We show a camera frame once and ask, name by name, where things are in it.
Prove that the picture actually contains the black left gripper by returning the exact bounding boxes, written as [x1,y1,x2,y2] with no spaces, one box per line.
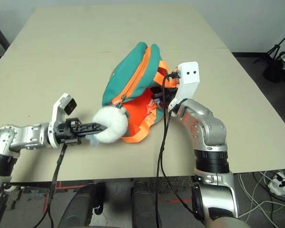
[54,117,108,145]

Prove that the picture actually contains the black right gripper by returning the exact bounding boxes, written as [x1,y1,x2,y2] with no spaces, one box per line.
[151,85,179,105]

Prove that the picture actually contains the grey plush dolphin keychain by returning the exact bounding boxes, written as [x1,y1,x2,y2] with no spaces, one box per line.
[85,106,129,146]

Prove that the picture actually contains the orange and green backpack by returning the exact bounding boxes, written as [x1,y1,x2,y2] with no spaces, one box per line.
[102,42,179,144]

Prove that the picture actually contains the grey robot left leg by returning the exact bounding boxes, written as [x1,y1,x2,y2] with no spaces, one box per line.
[58,184,105,228]

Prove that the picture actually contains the grey robot leg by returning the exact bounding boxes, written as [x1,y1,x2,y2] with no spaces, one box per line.
[132,181,162,228]
[58,184,105,228]

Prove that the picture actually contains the grey robot right leg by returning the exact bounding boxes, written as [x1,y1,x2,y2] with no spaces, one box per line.
[132,181,162,228]

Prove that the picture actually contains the black storage bin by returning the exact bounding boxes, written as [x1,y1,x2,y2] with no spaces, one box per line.
[262,50,285,83]

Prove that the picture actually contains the black tripod stand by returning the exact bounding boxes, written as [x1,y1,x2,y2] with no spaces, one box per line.
[253,28,285,63]

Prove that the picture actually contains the white power strip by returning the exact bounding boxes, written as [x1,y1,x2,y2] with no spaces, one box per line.
[268,172,285,196]

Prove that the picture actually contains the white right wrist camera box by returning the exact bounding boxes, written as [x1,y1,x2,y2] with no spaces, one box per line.
[168,61,200,117]

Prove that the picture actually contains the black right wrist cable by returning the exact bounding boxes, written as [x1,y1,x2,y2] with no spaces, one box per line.
[156,72,206,228]

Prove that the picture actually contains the white floor cables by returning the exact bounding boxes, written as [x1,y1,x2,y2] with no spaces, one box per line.
[237,170,285,220]

